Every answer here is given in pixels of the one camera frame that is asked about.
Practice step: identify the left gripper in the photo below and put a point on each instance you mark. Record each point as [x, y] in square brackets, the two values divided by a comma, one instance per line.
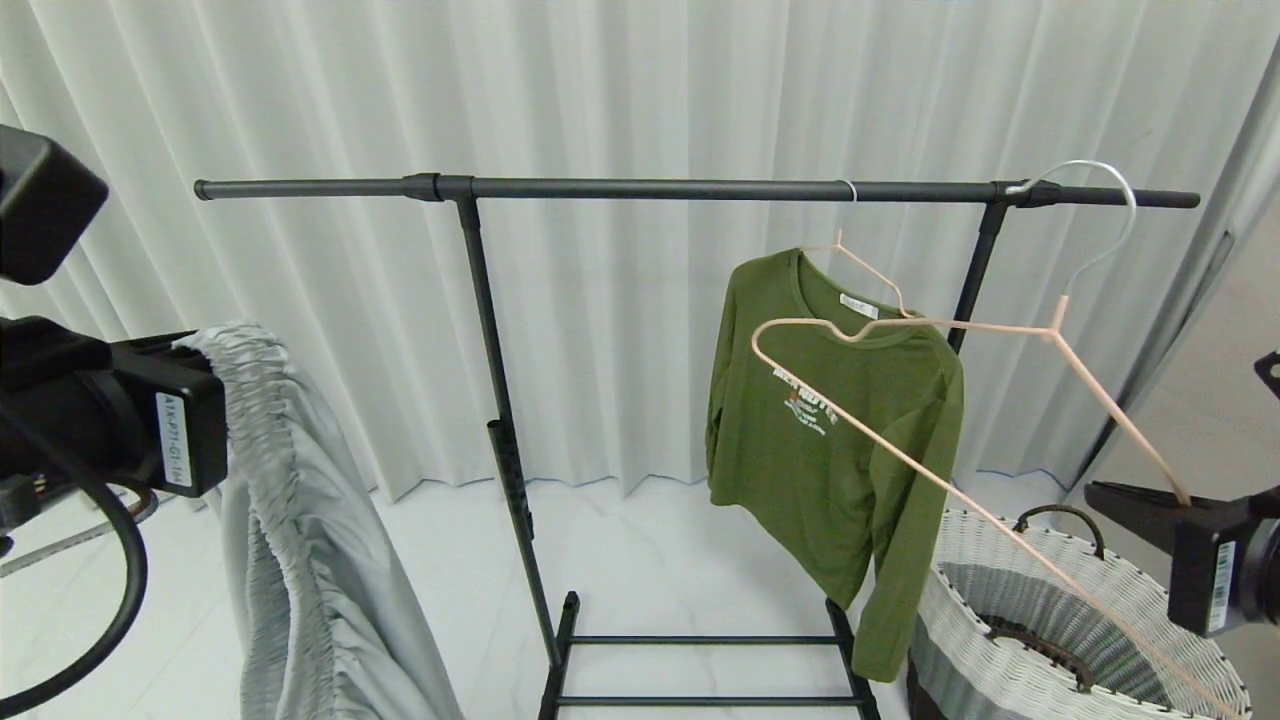
[120, 420]

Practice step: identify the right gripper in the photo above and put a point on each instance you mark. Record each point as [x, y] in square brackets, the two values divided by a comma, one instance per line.
[1215, 570]

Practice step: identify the pale grey garment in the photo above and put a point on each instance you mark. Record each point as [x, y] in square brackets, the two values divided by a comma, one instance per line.
[300, 550]

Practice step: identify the pink clothes hanger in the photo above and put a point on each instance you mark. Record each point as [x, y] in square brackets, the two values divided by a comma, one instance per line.
[870, 271]
[1061, 318]

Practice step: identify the green printed shirt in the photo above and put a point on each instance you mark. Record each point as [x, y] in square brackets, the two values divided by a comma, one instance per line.
[800, 450]

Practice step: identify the white laundry basket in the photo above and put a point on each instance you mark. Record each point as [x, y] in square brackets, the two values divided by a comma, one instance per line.
[970, 650]

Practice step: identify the black clothes rack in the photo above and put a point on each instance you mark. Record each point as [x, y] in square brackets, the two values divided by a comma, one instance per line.
[650, 188]

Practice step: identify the white curtain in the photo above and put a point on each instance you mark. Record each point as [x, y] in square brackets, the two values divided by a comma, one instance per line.
[650, 350]

